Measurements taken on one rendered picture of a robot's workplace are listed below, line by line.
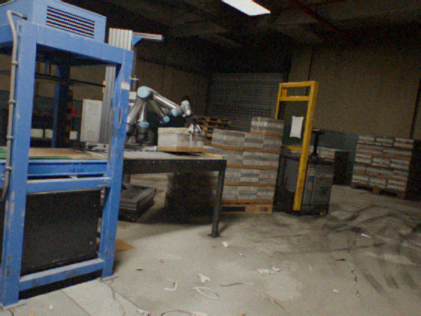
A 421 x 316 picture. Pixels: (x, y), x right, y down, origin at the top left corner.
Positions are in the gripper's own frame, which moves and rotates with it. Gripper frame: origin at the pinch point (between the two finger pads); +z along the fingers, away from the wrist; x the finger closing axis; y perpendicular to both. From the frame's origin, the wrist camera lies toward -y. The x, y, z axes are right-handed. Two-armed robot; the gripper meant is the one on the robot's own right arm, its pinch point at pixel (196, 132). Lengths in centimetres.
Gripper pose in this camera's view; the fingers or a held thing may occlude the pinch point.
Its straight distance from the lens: 343.4
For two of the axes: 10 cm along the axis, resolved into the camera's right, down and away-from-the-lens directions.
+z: 3.2, 9.0, -2.8
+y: -6.7, 4.3, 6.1
